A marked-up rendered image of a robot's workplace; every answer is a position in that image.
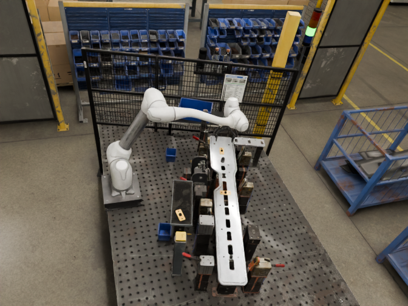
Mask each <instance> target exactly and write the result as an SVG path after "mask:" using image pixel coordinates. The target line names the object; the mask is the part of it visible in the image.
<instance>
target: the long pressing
mask: <svg viewBox="0 0 408 306"><path fill-rule="evenodd" d="M231 140H232V138H231V137H219V136H217V141H216V138H215V136H210V143H209V154H210V167H211V169H212V170H213V171H214V172H216V173H217V174H218V176H219V187H217V188H216V189H215V190H214V191H213V201H214V224H215V236H216V259H217V280H218V282H219V284H221V285H228V286H244V285H246V284H247V282H248V277H247V268H246V262H245V252H244V247H243V237H242V227H241V222H240V212H239V203H238V197H237V188H236V178H235V174H236V172H237V163H236V155H235V149H234V141H233V142H231ZM219 148H224V154H220V149H219ZM222 157H224V158H225V162H224V163H222V162H221V158H222ZM221 166H224V167H225V170H222V167H221ZM222 174H225V175H226V178H222ZM223 182H226V188H227V191H231V195H227V196H228V206H225V204H224V195H223V194H220V191H223ZM225 208H229V215H228V216H226V215H225ZM226 219H229V220H230V228H227V227H226ZM221 229H222V230H221ZM226 232H231V241H228V240H227V233H226ZM228 245H232V247H233V258H232V259H231V260H233V261H234V270H230V264H229V260H230V255H229V254H228ZM238 257H239V258H238Z"/></svg>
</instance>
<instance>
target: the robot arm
mask: <svg viewBox="0 0 408 306"><path fill-rule="evenodd" d="M186 117H192V118H198V119H200V120H204V121H208V122H210V123H214V124H218V125H219V126H218V127H217V128H216V130H215V131H214V134H215V138H216V141H217V136H218V134H219V133H220V132H222V131H224V130H225V131H230V132H231V133H232V135H233V136H232V140H231V142H233V139H235V137H236V136H238V134H237V131H236V130H238V131H241V132H243V131H245V130H247V129H248V125H249V124H248V120H247V118H246V116H245V115H244V114H243V113H242V112H241V111H240V108H239V102H238V99H237V98H234V97H231V98H228V99H227V101H226V103H225V107H224V116H223V118H221V117H217V116H214V115H211V114H208V113H206V112H202V111H200V110H196V109H190V108H182V107H168V105H167V104H166V100H165V98H164V96H163V94H162V93H161V92H160V91H159V90H157V89H155V88H149V89H147V90H146V92H145V93H144V98H143V101H142V104H141V110H140V111H139V113H138V114H137V116H136V118H135V119H134V121H133V122H132V124H131V125H130V126H129V128H128V130H127V131H126V133H125V134H124V135H123V137H122V139H121V140H120V141H116V142H113V143H111V144H110V145H109V146H108V148H107V152H106V154H107V161H108V164H109V167H110V174H111V178H110V183H111V188H112V197H115V196H122V199H125V198H126V194H134V193H135V191H134V189H133V185H132V167H131V165H130V163H129V162H128V160H129V157H130V155H131V152H132V149H131V147H132V145H133V144H134V143H135V141H136V139H137V138H138V137H139V135H140V134H141V132H142V131H143V129H144V128H145V127H146V125H147V124H148V122H149V121H153V122H158V123H162V122H169V121H175V120H178V119H181V118H186ZM221 127H222V128H221ZM220 128H221V129H220ZM232 128H233V129H234V131H235V133H234V132H233V130H232Z"/></svg>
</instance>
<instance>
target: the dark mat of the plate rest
mask: <svg viewBox="0 0 408 306"><path fill-rule="evenodd" d="M179 209H180V210H181V211H182V213H183V215H184V217H185V220H182V221H180V220H179V218H178V216H177V214H176V212H175V211H176V210H179ZM171 223H174V224H187V225H192V182H182V181H174V189H173V199H172V217H171Z"/></svg>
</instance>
